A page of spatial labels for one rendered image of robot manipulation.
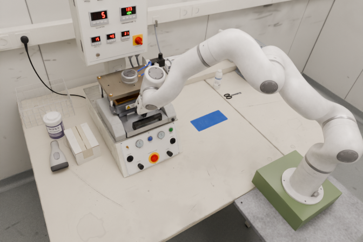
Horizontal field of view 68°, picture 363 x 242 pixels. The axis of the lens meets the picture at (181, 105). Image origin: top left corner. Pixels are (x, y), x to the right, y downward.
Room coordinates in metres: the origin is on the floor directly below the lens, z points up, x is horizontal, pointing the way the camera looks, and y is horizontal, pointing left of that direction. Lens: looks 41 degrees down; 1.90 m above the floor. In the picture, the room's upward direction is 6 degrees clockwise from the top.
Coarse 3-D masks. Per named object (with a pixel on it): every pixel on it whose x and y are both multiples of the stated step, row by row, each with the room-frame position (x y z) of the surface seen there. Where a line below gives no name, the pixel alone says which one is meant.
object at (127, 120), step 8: (152, 112) 1.00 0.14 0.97; (160, 112) 1.00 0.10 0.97; (120, 120) 0.92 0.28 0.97; (128, 120) 0.92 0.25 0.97; (136, 120) 0.93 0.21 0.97; (160, 120) 0.95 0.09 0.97; (128, 128) 0.87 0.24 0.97; (136, 128) 0.88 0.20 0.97; (144, 128) 0.89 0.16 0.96; (128, 136) 0.84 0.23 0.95
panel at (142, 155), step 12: (156, 132) 0.92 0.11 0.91; (168, 132) 0.95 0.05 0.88; (120, 144) 0.82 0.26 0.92; (132, 144) 0.84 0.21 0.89; (144, 144) 0.87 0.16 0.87; (156, 144) 0.90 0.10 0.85; (168, 144) 0.92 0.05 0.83; (132, 156) 0.81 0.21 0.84; (144, 156) 0.84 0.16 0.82; (168, 156) 0.89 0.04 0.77; (132, 168) 0.78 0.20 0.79; (144, 168) 0.81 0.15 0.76
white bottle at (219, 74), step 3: (219, 69) 1.58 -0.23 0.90; (216, 72) 1.57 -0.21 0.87; (219, 72) 1.56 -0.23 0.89; (216, 75) 1.55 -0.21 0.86; (219, 75) 1.55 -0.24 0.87; (222, 75) 1.56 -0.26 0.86; (216, 78) 1.55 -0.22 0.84; (219, 78) 1.54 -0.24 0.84; (216, 81) 1.55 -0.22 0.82; (219, 81) 1.55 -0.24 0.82; (213, 84) 1.56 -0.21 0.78; (216, 84) 1.55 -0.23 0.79; (219, 84) 1.55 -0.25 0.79; (213, 87) 1.56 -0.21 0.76; (216, 87) 1.54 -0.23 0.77; (219, 87) 1.56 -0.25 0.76
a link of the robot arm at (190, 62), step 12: (192, 48) 0.86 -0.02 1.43; (180, 60) 0.83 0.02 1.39; (192, 60) 0.81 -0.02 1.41; (180, 72) 0.81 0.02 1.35; (192, 72) 0.81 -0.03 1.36; (168, 84) 0.78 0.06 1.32; (180, 84) 0.81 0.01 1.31; (144, 96) 0.79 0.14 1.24; (156, 96) 0.77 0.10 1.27; (168, 96) 0.77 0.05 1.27; (156, 108) 0.77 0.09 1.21
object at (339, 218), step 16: (256, 192) 0.75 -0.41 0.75; (240, 208) 0.66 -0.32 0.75; (256, 208) 0.66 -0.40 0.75; (272, 208) 0.67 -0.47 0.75; (336, 208) 0.71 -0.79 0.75; (352, 208) 0.72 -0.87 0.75; (256, 224) 0.59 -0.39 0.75; (272, 224) 0.59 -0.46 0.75; (288, 224) 0.60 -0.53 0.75; (320, 224) 0.62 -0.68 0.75; (336, 224) 0.63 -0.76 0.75; (352, 224) 0.64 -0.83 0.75; (272, 240) 0.52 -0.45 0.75; (288, 240) 0.53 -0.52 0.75; (304, 240) 0.54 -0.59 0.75; (320, 240) 0.55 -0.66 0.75; (336, 240) 0.55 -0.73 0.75; (352, 240) 0.56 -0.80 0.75
